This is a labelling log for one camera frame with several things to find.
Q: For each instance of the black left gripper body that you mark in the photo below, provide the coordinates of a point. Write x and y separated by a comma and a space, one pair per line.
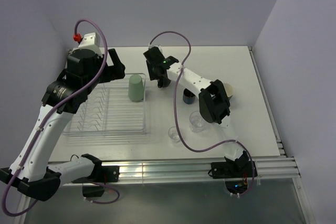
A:
107, 73

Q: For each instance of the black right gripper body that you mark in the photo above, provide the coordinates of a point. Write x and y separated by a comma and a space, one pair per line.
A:
153, 75

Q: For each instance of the black mug cream interior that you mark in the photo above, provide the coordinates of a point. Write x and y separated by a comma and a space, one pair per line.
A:
163, 82

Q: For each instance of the light green plastic cup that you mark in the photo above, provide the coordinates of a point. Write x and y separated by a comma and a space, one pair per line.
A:
136, 88

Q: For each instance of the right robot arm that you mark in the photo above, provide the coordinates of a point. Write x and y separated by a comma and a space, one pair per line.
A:
213, 105

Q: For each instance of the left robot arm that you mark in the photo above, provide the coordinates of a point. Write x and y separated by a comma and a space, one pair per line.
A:
30, 173

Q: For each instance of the dark blue mug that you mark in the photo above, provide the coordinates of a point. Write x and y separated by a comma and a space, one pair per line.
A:
188, 97

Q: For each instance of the large clear glass cup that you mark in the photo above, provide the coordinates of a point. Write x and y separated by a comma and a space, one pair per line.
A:
197, 123

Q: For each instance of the small clear glass cup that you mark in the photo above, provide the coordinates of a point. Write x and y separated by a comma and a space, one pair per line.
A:
173, 134

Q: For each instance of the dark green mug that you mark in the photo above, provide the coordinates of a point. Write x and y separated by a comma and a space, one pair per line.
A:
229, 90

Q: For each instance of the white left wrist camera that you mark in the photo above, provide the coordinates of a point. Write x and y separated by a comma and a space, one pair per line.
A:
88, 45

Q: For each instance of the clear wire dish rack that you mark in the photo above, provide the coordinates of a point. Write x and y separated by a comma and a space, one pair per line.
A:
108, 111

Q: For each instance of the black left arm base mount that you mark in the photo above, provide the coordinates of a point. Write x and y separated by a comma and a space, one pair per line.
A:
108, 174

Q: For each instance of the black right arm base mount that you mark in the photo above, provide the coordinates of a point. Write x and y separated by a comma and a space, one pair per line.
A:
225, 170

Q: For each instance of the aluminium rail frame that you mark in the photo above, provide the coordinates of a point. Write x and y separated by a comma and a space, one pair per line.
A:
141, 163

